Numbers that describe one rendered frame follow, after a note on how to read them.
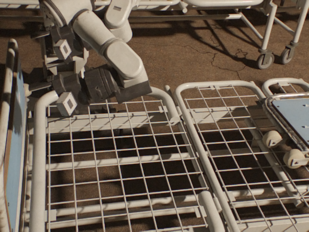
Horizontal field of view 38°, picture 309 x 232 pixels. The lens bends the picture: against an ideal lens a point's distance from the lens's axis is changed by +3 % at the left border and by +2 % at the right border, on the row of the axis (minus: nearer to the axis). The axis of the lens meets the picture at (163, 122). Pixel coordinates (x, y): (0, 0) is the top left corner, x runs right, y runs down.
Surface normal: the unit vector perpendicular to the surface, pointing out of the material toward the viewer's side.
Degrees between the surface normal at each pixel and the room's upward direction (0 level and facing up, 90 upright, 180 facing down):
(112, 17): 38
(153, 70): 0
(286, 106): 5
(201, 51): 0
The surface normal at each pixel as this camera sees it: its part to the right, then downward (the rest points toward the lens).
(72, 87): 0.21, 0.59
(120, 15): -0.11, -0.29
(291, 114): 0.07, -0.85
